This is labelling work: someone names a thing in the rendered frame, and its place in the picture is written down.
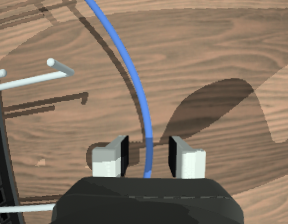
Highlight blue cable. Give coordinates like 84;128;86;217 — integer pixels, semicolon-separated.
85;0;153;178

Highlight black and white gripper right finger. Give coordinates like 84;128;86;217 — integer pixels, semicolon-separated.
168;136;206;178

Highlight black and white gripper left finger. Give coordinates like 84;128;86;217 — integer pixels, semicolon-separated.
92;135;129;177

